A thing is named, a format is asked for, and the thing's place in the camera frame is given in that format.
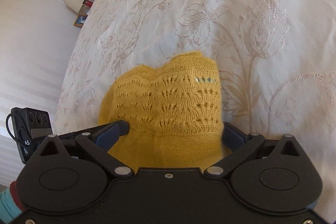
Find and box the mustard yellow knit garment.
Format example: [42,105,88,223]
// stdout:
[98,52,227,169]

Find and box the teal and red sleeve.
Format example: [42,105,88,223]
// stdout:
[0,181,25,223]

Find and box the white floral bedspread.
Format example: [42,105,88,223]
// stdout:
[55,0,335,222]

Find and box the red item on nightstand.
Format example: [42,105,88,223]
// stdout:
[83,0,93,9]

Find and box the white table lamp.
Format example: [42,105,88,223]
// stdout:
[64,0,85,13]

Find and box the black camera box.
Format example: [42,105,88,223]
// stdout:
[9,107,52,164]

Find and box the black cable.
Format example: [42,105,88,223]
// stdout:
[4,113,23,147]

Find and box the wooden picture frame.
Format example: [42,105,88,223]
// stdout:
[73,14,88,27]

